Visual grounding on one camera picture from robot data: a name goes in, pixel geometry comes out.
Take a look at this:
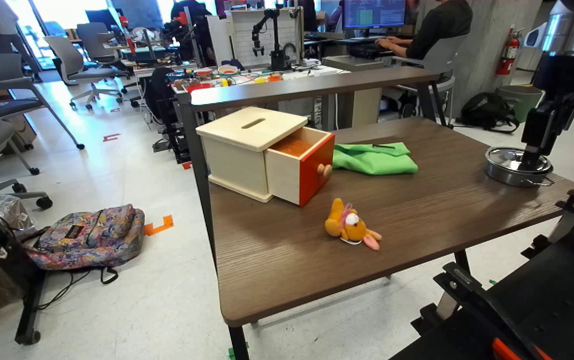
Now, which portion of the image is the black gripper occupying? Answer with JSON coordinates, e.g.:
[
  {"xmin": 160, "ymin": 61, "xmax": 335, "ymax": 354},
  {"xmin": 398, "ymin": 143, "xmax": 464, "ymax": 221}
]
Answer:
[{"xmin": 520, "ymin": 93, "xmax": 574, "ymax": 173}]

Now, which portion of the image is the silver pot lid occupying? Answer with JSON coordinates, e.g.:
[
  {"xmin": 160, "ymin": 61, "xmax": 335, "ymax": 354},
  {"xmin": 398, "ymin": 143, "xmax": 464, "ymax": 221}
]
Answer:
[{"xmin": 484, "ymin": 146, "xmax": 554, "ymax": 174}]

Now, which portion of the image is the silver pot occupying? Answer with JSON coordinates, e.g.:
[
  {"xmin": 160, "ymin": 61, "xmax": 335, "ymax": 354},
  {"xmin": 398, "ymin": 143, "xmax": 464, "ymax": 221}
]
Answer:
[{"xmin": 484, "ymin": 154, "xmax": 556, "ymax": 190}]

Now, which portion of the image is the green bin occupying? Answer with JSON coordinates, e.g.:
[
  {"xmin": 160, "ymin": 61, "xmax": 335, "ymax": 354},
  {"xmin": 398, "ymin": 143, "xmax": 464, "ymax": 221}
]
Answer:
[{"xmin": 498, "ymin": 84, "xmax": 545, "ymax": 126}]

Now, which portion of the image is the black bag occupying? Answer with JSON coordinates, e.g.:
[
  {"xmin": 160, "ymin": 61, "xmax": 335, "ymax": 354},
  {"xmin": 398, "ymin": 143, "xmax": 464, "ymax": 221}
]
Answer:
[{"xmin": 458, "ymin": 90, "xmax": 523, "ymax": 135}]

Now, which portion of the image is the red fire extinguisher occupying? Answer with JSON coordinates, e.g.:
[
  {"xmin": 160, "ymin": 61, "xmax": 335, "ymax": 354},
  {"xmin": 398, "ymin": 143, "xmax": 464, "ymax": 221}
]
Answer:
[{"xmin": 494, "ymin": 27, "xmax": 525, "ymax": 80}]

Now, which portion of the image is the green cloth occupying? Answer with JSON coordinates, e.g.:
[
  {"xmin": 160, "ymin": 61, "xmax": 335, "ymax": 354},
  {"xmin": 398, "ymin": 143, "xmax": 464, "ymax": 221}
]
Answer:
[{"xmin": 330, "ymin": 141, "xmax": 420, "ymax": 178}]

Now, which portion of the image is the seated person in black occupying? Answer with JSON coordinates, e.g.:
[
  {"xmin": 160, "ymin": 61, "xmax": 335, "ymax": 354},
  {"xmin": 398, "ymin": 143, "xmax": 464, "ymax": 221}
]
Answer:
[{"xmin": 377, "ymin": 0, "xmax": 475, "ymax": 63}]

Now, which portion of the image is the orange yellow plush toy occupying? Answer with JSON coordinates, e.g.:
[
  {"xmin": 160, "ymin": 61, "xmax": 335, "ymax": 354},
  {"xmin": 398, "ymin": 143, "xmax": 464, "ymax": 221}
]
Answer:
[{"xmin": 323, "ymin": 197, "xmax": 384, "ymax": 254}]

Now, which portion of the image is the computer monitor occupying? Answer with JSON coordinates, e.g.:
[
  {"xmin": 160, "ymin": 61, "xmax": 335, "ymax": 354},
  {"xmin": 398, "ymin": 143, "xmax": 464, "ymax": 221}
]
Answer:
[{"xmin": 343, "ymin": 0, "xmax": 411, "ymax": 33}]

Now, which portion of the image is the orange front wooden drawer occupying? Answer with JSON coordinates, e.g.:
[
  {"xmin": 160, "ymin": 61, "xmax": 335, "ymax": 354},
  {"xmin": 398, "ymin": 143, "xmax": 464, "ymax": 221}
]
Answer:
[{"xmin": 265, "ymin": 126, "xmax": 339, "ymax": 209}]

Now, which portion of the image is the grey desk with clutter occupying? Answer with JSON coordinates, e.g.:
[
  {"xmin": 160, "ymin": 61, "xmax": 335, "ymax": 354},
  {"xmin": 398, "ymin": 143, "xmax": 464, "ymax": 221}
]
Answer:
[{"xmin": 172, "ymin": 63, "xmax": 450, "ymax": 167}]

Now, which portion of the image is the wooden box with slot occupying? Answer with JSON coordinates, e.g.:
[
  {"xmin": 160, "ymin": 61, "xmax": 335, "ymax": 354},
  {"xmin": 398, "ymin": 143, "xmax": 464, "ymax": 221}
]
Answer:
[{"xmin": 195, "ymin": 104, "xmax": 312, "ymax": 204}]

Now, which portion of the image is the colourful patterned backpack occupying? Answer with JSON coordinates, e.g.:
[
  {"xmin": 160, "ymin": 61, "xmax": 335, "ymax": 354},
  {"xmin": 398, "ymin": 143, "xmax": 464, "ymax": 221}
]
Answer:
[{"xmin": 24, "ymin": 203, "xmax": 149, "ymax": 287}]

